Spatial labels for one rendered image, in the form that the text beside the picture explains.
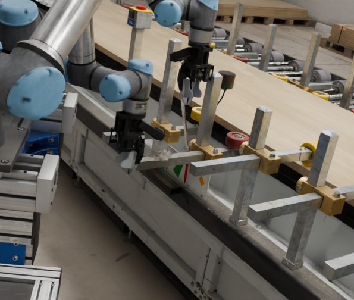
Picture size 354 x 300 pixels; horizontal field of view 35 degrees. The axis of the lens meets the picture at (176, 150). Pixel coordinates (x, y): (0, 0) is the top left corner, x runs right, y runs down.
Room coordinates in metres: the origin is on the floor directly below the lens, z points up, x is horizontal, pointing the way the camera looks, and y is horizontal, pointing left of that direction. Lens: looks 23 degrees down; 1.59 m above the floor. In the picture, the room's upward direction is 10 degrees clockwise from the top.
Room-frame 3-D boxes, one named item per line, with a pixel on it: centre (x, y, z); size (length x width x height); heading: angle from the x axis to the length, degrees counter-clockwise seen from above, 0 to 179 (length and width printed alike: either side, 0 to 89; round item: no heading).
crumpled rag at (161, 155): (1.67, 0.05, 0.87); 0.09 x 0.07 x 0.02; 128
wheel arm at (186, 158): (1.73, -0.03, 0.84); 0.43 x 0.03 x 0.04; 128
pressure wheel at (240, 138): (1.87, -0.20, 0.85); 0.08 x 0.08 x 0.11
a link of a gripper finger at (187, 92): (1.77, 0.00, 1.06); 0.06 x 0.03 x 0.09; 38
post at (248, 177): (1.62, -0.24, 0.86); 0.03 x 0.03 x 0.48; 38
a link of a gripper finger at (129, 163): (1.58, 0.14, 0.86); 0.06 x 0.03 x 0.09; 128
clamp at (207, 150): (1.81, -0.10, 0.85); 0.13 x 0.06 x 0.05; 38
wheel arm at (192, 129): (1.96, 0.09, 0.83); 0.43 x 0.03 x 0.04; 128
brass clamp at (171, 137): (2.00, 0.06, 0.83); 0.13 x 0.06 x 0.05; 38
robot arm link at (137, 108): (1.59, 0.14, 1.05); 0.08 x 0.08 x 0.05
